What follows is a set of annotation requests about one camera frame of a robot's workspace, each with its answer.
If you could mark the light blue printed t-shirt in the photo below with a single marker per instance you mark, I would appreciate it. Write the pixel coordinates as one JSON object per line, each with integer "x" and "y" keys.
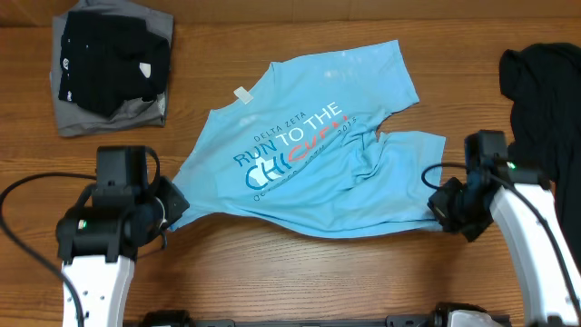
{"x": 302, "y": 149}

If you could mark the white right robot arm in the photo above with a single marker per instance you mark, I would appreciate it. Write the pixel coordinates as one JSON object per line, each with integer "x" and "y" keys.
{"x": 516, "y": 197}

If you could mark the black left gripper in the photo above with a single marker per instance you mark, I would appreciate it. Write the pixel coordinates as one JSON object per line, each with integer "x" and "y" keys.
{"x": 176, "y": 203}

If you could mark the crumpled black shirt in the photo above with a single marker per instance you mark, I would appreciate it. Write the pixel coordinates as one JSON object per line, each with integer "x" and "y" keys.
{"x": 543, "y": 82}

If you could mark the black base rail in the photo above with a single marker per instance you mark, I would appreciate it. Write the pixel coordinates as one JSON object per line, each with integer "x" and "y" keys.
{"x": 434, "y": 319}

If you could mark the folded black garment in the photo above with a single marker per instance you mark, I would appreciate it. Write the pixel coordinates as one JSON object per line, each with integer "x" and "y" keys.
{"x": 107, "y": 60}

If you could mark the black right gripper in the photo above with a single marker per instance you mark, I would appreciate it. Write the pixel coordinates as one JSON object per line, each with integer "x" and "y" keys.
{"x": 440, "y": 208}

